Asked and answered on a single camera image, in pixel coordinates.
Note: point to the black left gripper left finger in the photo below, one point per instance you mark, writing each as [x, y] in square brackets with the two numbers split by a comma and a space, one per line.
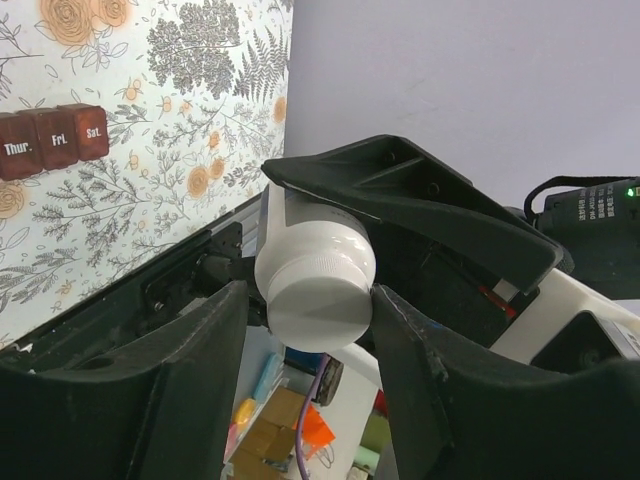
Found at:
[156, 408]

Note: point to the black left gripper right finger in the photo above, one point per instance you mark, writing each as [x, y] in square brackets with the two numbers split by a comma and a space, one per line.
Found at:
[460, 411]

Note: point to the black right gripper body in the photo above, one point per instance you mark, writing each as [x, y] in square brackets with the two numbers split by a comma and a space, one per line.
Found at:
[574, 318]

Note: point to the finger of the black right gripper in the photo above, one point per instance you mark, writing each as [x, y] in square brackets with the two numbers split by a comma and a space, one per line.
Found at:
[392, 180]

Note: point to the white blue pill bottle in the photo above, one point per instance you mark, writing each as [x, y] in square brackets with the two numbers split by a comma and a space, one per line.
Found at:
[303, 239]

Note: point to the red weekly pill organizer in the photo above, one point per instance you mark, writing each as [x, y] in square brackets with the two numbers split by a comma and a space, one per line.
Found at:
[46, 139]

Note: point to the white bottle cap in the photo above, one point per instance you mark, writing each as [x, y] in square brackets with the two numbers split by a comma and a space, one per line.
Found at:
[317, 314]

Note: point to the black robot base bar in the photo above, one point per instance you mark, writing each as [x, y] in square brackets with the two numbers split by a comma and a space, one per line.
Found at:
[141, 302]

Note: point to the floral tablecloth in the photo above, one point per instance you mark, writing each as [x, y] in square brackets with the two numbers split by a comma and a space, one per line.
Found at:
[195, 94]

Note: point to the aluminium frame rail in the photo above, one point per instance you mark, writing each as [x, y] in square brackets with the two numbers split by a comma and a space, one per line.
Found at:
[247, 215]

